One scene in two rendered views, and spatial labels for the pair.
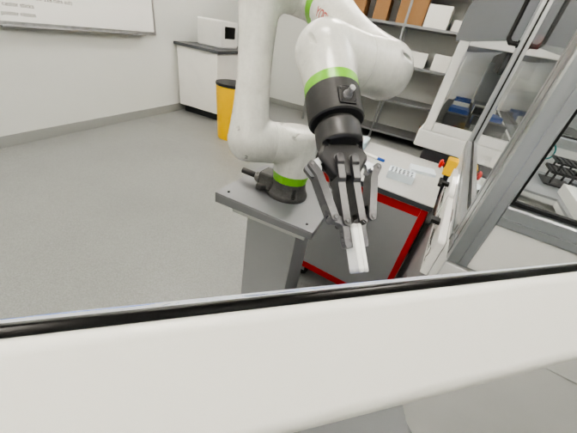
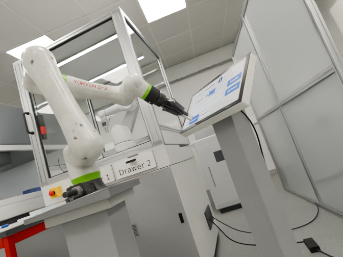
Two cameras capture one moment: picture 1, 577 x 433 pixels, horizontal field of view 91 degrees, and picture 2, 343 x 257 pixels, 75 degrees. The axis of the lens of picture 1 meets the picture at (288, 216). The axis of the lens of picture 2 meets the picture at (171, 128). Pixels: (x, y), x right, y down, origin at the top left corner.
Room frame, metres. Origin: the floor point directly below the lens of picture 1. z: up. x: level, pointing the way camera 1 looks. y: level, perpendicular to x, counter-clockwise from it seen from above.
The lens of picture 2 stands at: (0.70, 1.11, 0.80)
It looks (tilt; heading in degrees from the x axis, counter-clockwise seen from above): 9 degrees up; 258
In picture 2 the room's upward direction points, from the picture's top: 18 degrees counter-clockwise
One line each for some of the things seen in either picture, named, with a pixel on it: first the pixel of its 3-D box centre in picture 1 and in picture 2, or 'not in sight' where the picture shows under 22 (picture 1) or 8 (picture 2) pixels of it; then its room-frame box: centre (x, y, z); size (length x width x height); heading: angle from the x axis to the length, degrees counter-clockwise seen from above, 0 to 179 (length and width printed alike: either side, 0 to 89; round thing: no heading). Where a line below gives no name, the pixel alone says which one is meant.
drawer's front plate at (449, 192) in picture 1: (447, 193); (95, 179); (0.97, -0.56, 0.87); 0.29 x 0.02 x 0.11; 155
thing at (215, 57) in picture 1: (221, 68); not in sight; (4.69, 1.42, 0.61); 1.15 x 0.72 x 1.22; 161
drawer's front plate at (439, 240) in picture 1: (438, 232); (134, 165); (0.69, -0.43, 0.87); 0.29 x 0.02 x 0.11; 155
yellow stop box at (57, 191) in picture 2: (449, 166); (55, 192); (1.28, -0.69, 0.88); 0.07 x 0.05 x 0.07; 155
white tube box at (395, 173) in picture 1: (401, 174); (43, 211); (1.31, -0.50, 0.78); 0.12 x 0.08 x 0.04; 70
